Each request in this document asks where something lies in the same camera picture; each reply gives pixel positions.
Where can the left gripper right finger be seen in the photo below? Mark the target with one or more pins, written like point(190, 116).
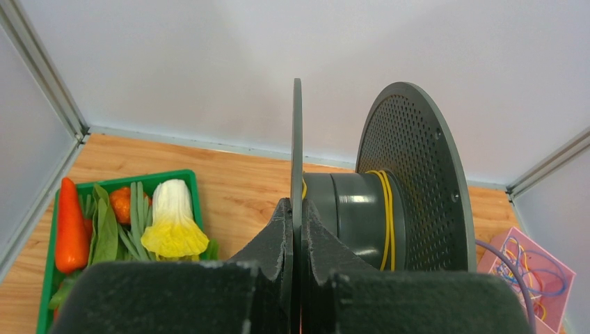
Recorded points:
point(343, 294)

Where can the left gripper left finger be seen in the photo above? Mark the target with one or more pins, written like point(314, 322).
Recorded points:
point(248, 293)

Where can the dark grey cable spool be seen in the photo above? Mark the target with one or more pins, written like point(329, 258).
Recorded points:
point(406, 205)

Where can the yellow white cabbage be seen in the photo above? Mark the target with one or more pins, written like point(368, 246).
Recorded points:
point(174, 233)

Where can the green long beans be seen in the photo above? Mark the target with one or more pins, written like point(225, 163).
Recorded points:
point(130, 236)

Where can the green leafy vegetable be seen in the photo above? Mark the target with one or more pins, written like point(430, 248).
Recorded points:
point(102, 229)

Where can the small orange tomato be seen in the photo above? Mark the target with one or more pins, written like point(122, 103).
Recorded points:
point(120, 200)

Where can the orange carrot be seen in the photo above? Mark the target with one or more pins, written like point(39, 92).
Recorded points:
point(72, 241)

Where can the green plastic tray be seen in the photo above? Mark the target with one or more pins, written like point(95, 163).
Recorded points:
point(150, 182)

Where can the pink plastic box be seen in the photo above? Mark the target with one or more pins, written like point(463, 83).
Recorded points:
point(548, 281)

